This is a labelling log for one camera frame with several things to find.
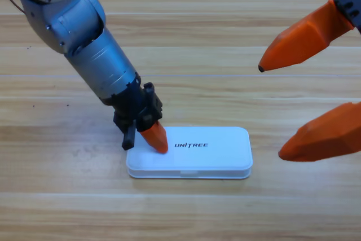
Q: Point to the white Unitree pencil case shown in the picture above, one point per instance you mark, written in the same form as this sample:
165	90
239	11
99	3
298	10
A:
211	153

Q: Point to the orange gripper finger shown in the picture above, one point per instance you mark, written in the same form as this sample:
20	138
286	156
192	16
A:
327	136

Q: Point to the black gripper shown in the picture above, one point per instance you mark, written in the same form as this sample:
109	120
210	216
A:
135	105
351	1

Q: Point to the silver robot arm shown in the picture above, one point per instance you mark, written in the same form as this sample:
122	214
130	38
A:
84	32

